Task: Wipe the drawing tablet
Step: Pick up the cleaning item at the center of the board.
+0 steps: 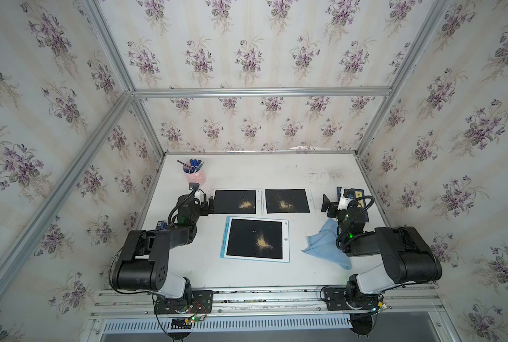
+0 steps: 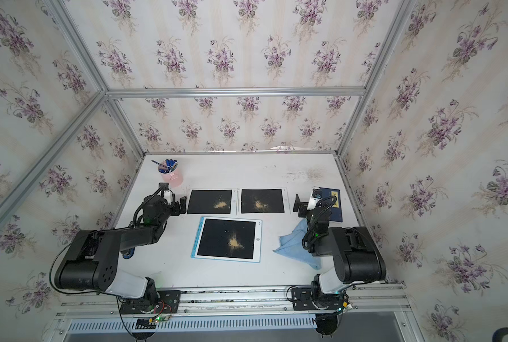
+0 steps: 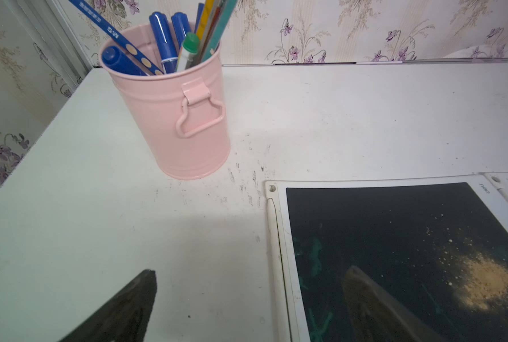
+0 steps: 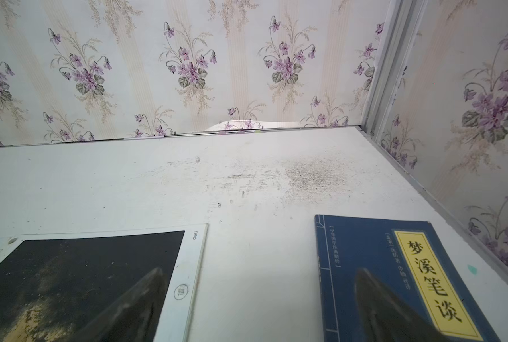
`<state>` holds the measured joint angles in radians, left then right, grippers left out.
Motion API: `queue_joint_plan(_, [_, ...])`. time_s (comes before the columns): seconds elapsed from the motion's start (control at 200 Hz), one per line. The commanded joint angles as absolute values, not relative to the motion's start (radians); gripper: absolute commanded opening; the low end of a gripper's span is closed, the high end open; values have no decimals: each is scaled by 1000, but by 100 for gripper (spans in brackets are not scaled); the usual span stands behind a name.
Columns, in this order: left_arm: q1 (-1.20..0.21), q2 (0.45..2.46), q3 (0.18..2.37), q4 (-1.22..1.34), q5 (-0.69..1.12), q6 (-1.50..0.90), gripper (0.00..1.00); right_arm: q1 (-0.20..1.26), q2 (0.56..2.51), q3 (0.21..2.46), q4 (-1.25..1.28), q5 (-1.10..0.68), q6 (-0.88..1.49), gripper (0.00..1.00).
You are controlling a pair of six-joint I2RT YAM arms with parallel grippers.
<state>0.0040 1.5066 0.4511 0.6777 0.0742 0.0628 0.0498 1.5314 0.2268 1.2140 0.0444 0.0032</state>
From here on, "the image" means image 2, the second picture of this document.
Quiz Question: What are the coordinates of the light blue microfiber cloth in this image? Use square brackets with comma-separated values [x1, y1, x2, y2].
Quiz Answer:
[273, 219, 321, 270]

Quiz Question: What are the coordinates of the blue framed drawing tablet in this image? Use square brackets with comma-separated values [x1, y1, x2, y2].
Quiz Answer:
[191, 216, 263, 263]

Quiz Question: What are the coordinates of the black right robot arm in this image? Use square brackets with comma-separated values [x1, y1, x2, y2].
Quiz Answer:
[291, 189, 387, 313]

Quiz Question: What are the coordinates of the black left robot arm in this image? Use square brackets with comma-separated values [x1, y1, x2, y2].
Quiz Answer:
[50, 194, 187, 314]

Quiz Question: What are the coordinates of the left white framed tablet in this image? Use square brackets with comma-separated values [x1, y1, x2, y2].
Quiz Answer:
[187, 189, 237, 215]

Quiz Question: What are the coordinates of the white framed tablet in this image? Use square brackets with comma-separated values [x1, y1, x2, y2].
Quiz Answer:
[238, 188, 290, 215]
[187, 189, 237, 215]

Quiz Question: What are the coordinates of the right white framed tablet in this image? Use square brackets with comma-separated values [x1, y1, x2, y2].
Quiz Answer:
[238, 188, 290, 215]

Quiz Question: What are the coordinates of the pink pen cup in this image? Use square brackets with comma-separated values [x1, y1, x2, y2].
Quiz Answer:
[158, 166, 184, 188]

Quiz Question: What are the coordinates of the dark blue book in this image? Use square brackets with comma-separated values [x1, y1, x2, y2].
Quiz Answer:
[317, 188, 343, 222]

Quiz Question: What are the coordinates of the small green circuit board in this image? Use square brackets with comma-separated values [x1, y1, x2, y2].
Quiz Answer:
[134, 314, 171, 331]

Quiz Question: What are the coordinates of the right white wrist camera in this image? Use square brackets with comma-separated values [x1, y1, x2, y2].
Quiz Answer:
[307, 188, 323, 210]

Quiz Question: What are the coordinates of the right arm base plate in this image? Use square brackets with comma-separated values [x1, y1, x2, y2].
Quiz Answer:
[285, 286, 349, 312]

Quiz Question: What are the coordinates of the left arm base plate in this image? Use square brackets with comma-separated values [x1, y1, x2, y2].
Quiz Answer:
[119, 290, 182, 316]

